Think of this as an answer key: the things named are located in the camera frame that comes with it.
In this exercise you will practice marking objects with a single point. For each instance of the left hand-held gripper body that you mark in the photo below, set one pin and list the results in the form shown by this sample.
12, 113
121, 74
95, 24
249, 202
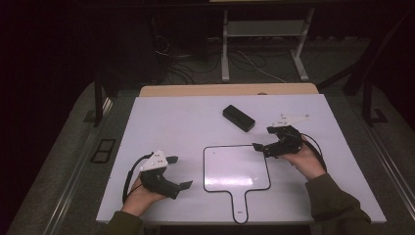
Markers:
158, 182

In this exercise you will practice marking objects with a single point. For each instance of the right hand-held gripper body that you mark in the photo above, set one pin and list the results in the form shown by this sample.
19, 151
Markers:
284, 143

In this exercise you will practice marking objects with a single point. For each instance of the black whiteboard eraser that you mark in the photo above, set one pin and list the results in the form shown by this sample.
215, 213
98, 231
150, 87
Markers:
239, 118

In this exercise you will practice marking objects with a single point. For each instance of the person's left hand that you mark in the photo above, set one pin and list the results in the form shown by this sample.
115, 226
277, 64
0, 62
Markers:
138, 199

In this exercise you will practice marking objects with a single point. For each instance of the person's right hand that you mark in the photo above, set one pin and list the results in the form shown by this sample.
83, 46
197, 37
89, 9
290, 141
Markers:
305, 161

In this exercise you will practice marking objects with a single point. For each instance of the light wooden table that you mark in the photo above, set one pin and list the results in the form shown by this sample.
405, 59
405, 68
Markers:
228, 89

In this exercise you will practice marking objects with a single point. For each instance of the black metal stand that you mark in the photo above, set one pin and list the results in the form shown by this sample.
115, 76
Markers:
98, 101
367, 104

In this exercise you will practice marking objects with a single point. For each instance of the white metal stand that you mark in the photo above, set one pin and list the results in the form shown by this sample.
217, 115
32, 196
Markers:
225, 49

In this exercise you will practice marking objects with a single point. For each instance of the black floor socket frame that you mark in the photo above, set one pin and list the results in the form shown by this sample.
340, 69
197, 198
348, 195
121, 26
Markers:
98, 156

